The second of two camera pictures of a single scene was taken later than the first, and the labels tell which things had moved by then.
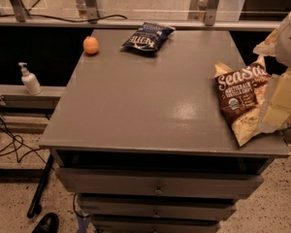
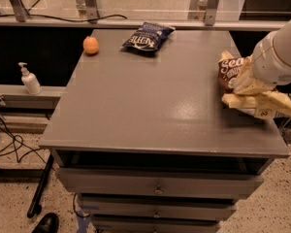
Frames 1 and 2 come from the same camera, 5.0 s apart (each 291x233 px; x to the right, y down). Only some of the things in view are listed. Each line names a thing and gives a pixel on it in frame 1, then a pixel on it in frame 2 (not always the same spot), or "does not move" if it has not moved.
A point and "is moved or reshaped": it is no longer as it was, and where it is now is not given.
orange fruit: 90,45 does not move
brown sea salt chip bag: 240,90 is moved or reshaped
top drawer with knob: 126,183 does not move
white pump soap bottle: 30,81 does not move
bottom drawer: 156,222 does not move
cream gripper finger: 281,106 -> 267,104
